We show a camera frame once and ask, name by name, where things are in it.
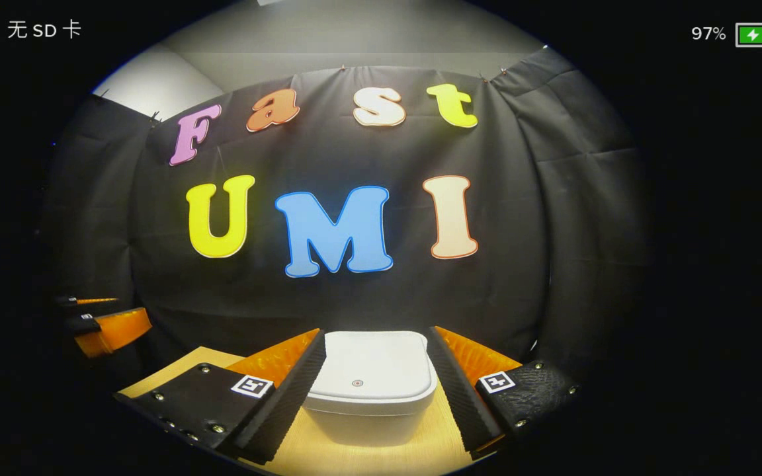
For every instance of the black backdrop cloth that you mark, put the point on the black backdrop cloth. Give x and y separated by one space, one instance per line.
222 297

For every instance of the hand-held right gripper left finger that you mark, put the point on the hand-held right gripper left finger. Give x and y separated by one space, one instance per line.
292 396

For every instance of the white desktop garbage bin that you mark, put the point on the white desktop garbage bin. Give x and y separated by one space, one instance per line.
371 370

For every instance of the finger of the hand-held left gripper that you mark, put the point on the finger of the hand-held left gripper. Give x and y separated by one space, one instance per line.
90 301
120 327

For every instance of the wooden desktop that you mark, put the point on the wooden desktop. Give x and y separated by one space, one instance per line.
368 459

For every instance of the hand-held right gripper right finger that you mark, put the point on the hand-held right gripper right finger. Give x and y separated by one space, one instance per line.
457 396

